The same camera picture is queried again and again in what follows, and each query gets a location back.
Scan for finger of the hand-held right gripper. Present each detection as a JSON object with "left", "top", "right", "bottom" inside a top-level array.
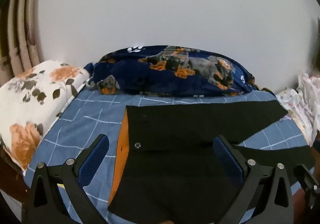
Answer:
[{"left": 292, "top": 164, "right": 320, "bottom": 212}]

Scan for dark wooden bed frame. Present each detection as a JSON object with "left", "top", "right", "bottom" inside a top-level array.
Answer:
[{"left": 0, "top": 136, "right": 30, "bottom": 204}]

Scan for beige floral curtain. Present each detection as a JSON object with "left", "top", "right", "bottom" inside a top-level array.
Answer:
[{"left": 0, "top": 0, "right": 48, "bottom": 87}]

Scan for white floral pillow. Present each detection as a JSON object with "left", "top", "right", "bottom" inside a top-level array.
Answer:
[{"left": 0, "top": 60, "right": 90, "bottom": 172}]

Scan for white patterned cloth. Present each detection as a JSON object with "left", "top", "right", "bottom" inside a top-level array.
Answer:
[{"left": 275, "top": 72, "right": 320, "bottom": 147}]

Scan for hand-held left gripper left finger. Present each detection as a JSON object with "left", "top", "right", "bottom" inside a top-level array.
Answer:
[{"left": 29, "top": 134, "right": 110, "bottom": 224}]

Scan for black pants with orange lining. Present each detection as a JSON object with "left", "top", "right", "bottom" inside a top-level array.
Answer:
[{"left": 107, "top": 100, "right": 315, "bottom": 224}]

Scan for navy dog print blanket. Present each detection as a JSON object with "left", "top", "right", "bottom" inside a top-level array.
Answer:
[{"left": 84, "top": 45, "right": 275, "bottom": 97}]

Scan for blue checked bedsheet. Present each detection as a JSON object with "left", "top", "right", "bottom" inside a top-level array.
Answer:
[{"left": 24, "top": 89, "right": 315, "bottom": 224}]

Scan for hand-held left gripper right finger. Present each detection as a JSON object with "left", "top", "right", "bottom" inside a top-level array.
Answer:
[{"left": 212, "top": 135, "right": 295, "bottom": 224}]

